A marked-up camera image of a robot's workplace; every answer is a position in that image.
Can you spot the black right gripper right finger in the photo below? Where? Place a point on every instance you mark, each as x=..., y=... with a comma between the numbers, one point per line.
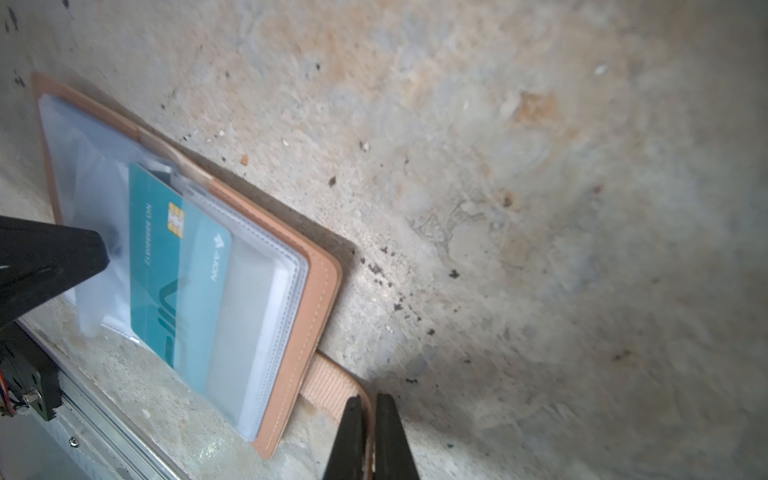
x=393, y=459

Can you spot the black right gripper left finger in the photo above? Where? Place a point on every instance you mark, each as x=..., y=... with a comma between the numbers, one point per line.
x=346, y=460

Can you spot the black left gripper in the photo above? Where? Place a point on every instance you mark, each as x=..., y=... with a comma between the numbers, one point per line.
x=39, y=261

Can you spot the teal card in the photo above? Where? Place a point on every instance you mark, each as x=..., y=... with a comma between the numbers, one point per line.
x=178, y=263

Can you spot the pink leather card holder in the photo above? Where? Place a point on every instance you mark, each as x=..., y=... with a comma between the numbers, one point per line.
x=280, y=287

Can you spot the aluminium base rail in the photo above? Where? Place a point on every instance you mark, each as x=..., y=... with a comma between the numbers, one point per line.
x=100, y=439

